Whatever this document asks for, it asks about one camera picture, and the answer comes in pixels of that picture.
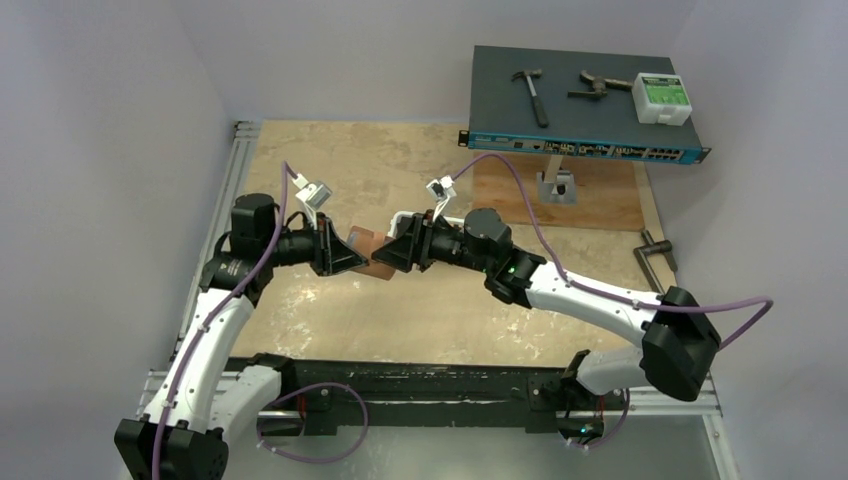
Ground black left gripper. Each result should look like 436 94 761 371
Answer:
262 212 367 276

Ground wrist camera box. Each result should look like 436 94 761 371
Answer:
292 174 333 212
426 175 457 218

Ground plywood board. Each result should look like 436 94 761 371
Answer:
471 153 645 232

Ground small hammer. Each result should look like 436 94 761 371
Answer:
511 69 550 128

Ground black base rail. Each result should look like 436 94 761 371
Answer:
225 354 625 438

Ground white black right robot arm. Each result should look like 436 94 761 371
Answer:
371 208 721 407

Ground grey metal stand bracket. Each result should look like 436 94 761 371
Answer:
536 155 577 205

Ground white green electrical box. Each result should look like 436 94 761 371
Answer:
631 72 693 126

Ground blue network switch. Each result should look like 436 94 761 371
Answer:
457 45 711 165

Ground aluminium frame rails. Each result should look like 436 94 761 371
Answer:
135 120 741 480

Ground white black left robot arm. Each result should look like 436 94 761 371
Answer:
114 193 367 479

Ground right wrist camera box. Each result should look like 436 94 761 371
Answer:
426 175 457 218

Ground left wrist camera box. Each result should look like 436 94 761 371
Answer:
292 174 333 212

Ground metal crank handle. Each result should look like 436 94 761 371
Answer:
633 229 680 295

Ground tan leather card holder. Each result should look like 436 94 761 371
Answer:
347 226 396 281

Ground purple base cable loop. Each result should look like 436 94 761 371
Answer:
255 381 371 466

